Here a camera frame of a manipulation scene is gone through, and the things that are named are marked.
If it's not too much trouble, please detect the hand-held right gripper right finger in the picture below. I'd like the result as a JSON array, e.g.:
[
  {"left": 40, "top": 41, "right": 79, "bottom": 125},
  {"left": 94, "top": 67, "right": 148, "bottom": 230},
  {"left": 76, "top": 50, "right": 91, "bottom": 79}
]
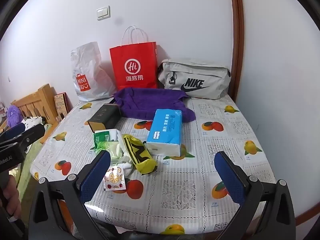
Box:
[{"left": 214, "top": 151, "right": 297, "bottom": 240}]

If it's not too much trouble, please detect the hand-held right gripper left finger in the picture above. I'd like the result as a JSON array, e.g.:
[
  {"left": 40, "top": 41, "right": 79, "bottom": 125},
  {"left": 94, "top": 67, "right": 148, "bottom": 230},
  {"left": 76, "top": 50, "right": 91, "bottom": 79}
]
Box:
[{"left": 28, "top": 151, "right": 118, "bottom": 240}]

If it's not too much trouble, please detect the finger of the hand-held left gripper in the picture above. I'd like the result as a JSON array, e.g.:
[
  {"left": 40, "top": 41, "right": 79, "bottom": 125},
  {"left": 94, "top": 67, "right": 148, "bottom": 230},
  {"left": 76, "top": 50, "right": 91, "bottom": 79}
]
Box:
[
  {"left": 0, "top": 124, "right": 26, "bottom": 143},
  {"left": 0, "top": 123, "right": 46, "bottom": 153}
]

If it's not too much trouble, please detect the orange slice print packet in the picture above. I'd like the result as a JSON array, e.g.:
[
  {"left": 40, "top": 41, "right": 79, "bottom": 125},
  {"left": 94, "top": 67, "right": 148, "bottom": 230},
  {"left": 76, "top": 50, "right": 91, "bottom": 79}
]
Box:
[{"left": 103, "top": 166, "right": 125, "bottom": 191}]

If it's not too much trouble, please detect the light green wipes pack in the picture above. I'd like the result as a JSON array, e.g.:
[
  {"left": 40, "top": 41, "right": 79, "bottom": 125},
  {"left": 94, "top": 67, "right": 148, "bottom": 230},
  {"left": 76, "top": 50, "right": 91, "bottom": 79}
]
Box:
[{"left": 96, "top": 140, "right": 123, "bottom": 162}]

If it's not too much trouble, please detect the dark green sachet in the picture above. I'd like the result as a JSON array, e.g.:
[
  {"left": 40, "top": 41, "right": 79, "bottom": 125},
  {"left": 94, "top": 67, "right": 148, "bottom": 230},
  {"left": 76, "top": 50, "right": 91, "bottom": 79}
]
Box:
[{"left": 94, "top": 130, "right": 112, "bottom": 150}]

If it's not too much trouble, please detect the yellow and black pouch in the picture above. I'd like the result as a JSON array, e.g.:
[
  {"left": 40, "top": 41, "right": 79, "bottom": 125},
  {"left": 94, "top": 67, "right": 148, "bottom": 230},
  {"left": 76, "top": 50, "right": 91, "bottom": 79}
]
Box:
[{"left": 122, "top": 134, "right": 157, "bottom": 176}]

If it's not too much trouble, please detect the purple cloth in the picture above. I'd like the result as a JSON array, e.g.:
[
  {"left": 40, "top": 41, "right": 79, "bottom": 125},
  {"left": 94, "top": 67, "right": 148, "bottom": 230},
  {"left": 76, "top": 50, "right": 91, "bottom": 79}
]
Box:
[{"left": 112, "top": 87, "right": 196, "bottom": 123}]

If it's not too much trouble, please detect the person's left hand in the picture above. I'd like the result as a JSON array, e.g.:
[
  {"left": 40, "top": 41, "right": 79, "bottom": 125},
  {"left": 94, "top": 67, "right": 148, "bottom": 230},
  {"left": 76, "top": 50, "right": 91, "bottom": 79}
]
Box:
[{"left": 0, "top": 177, "right": 22, "bottom": 218}]

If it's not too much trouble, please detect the black and white floral pillow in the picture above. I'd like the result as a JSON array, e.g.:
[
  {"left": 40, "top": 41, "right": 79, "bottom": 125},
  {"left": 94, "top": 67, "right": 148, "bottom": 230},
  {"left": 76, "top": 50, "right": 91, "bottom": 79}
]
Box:
[{"left": 21, "top": 116, "right": 45, "bottom": 130}]

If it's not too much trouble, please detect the purple plush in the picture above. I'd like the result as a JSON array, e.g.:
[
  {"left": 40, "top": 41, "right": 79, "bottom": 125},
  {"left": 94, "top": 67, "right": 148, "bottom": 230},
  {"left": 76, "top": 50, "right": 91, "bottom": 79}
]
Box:
[{"left": 7, "top": 106, "right": 23, "bottom": 128}]

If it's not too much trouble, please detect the wooden headboard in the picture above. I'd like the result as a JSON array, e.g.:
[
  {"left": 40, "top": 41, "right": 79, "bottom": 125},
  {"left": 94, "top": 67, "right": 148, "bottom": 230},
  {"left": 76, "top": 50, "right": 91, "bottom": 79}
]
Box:
[{"left": 11, "top": 84, "right": 59, "bottom": 125}]

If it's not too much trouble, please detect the patterned brown gift box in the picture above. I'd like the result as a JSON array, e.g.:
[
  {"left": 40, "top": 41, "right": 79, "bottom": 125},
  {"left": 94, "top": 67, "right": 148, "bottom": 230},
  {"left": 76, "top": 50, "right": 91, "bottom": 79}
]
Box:
[{"left": 54, "top": 92, "right": 68, "bottom": 117}]

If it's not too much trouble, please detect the black and gold tea tin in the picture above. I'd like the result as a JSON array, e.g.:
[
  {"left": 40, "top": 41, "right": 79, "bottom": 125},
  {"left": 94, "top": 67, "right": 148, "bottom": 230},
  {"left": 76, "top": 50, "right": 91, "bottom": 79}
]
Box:
[{"left": 87, "top": 103, "right": 122, "bottom": 133}]

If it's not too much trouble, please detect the blue tissue pack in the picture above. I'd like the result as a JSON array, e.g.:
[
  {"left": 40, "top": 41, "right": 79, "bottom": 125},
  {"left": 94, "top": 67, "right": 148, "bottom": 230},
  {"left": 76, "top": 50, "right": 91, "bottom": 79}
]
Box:
[{"left": 146, "top": 109, "right": 183, "bottom": 156}]

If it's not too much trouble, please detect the white plastic shopping bag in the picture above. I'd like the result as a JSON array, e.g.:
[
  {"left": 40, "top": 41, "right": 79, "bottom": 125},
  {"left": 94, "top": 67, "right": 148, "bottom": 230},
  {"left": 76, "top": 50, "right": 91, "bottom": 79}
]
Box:
[{"left": 70, "top": 42, "right": 118, "bottom": 102}]

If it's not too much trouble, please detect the grey waist bag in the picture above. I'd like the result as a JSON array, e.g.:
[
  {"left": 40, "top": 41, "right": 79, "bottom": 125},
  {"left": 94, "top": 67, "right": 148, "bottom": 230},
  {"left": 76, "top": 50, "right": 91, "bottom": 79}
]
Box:
[{"left": 157, "top": 59, "right": 232, "bottom": 100}]

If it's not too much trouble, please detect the red paper bag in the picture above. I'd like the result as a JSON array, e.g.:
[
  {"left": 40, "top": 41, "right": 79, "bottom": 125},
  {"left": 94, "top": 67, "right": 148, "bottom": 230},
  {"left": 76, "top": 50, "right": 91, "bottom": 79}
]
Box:
[{"left": 109, "top": 25, "right": 158, "bottom": 91}]

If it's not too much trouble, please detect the brown wooden door frame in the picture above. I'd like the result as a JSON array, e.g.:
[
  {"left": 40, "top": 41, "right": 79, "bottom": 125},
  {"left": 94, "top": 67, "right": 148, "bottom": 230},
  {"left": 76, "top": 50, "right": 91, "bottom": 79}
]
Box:
[{"left": 227, "top": 0, "right": 245, "bottom": 102}]

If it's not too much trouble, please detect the white wall light switch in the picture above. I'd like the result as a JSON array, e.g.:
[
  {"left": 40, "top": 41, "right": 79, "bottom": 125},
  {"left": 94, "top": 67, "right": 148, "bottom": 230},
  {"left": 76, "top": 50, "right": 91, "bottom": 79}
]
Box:
[{"left": 97, "top": 6, "right": 111, "bottom": 21}]

